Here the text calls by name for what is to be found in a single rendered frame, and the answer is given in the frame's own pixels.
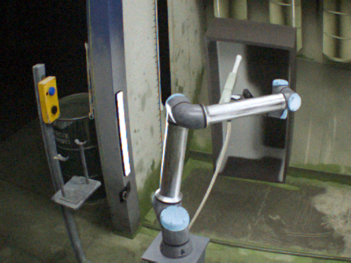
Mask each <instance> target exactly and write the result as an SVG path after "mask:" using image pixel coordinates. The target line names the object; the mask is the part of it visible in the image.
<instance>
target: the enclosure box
mask: <svg viewBox="0 0 351 263"><path fill-rule="evenodd" d="M296 31H297V29H296V27H292V26H286V25H279V24H273V23H265V22H257V21H248V20H238V19H235V18H219V17H216V18H215V19H214V21H213V23H212V24H211V25H210V27H209V29H208V30H207V31H206V33H205V34H204V36H203V41H204V58H205V60H206V77H207V86H208V98H209V105H214V104H219V101H220V99H221V96H222V94H223V90H224V87H225V85H226V82H227V79H228V75H229V73H230V72H233V68H234V65H235V63H236V58H237V56H238V55H239V56H241V61H240V62H239V67H238V69H237V72H236V74H237V78H238V79H237V82H236V84H235V87H234V92H233V93H232V95H243V89H245V88H247V89H248V90H249V91H250V93H251V94H252V96H253V97H262V96H266V95H272V92H273V90H272V85H273V81H274V80H277V79H282V80H285V81H286V82H288V87H289V88H290V89H291V90H292V91H294V92H295V93H296V89H295V87H296V76H297V74H296V70H297V66H296V64H297V60H296V58H297V54H296V53H297V49H296V47H297V43H296V42H297V38H296V36H297V34H296ZM294 118H295V111H291V110H289V109H288V110H287V117H286V118H277V117H272V116H261V115H254V116H248V117H244V118H236V119H232V120H231V121H230V122H231V129H230V137H229V140H228V144H227V147H226V151H225V153H224V155H223V160H222V162H221V165H220V167H219V171H218V174H217V175H220V176H228V177H234V178H239V179H240V178H242V179H249V180H257V181H266V182H270V183H277V184H285V182H286V178H287V171H288V167H289V162H290V158H291V149H292V142H293V124H294ZM210 126H211V136H212V146H213V175H214V174H215V171H216V169H217V165H218V163H219V159H220V157H221V154H222V151H223V147H224V144H225V141H226V136H227V133H228V122H227V121H222V122H218V123H213V124H210Z"/></svg>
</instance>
